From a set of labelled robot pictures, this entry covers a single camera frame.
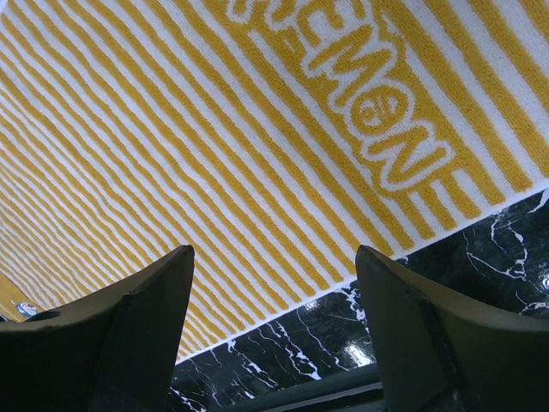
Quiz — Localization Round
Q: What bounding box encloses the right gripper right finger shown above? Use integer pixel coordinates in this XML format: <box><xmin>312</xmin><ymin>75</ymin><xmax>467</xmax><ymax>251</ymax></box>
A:
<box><xmin>355</xmin><ymin>245</ymin><xmax>548</xmax><ymax>411</ymax></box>

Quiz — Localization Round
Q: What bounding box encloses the yellow orange striped towel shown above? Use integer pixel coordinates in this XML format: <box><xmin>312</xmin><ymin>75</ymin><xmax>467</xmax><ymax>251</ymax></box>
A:
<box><xmin>1</xmin><ymin>1</ymin><xmax>548</xmax><ymax>359</ymax></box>

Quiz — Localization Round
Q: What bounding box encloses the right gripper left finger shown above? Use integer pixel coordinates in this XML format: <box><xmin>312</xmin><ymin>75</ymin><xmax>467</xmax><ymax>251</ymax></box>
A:
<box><xmin>1</xmin><ymin>245</ymin><xmax>194</xmax><ymax>411</ymax></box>

